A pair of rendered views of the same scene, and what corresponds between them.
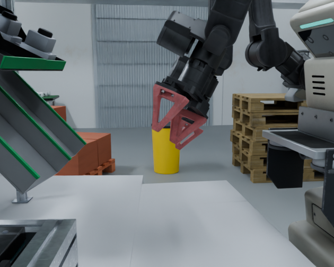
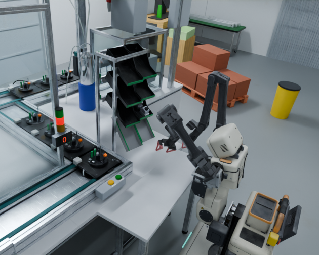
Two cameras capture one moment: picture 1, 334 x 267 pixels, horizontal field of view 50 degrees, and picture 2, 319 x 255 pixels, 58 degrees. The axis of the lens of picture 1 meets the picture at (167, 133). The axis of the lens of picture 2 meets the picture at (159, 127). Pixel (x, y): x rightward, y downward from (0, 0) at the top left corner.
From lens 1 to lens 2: 158 cm
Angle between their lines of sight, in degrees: 39
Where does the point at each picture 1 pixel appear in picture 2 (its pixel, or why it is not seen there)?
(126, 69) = (306, 15)
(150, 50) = not seen: outside the picture
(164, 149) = (280, 102)
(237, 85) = not seen: outside the picture
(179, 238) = (161, 175)
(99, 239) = (145, 165)
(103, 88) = (281, 27)
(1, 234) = (117, 161)
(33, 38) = (142, 110)
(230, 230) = (175, 179)
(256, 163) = not seen: outside the picture
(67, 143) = (151, 134)
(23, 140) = (134, 135)
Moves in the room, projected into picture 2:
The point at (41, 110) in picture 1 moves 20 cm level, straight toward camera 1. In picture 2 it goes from (146, 123) to (136, 135)
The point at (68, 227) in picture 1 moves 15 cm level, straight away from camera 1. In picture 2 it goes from (129, 164) to (138, 153)
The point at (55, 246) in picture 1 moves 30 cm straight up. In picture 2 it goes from (123, 168) to (125, 132)
